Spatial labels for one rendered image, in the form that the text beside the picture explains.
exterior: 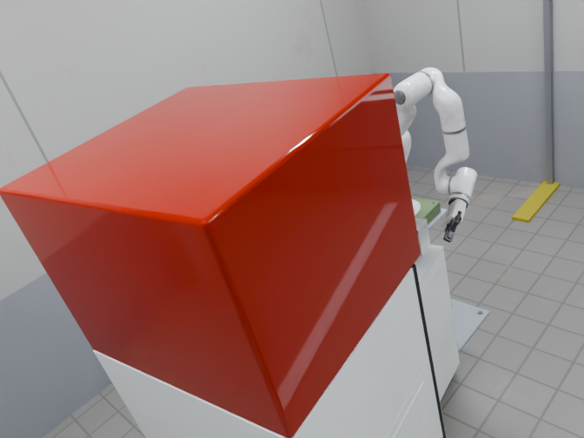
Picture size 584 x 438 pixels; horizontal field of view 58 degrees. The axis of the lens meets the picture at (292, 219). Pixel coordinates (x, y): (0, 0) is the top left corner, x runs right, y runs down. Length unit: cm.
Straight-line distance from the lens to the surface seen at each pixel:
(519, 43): 419
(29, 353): 343
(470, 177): 226
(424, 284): 231
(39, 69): 316
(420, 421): 198
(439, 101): 210
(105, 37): 331
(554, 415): 284
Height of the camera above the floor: 222
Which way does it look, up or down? 29 degrees down
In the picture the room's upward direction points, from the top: 17 degrees counter-clockwise
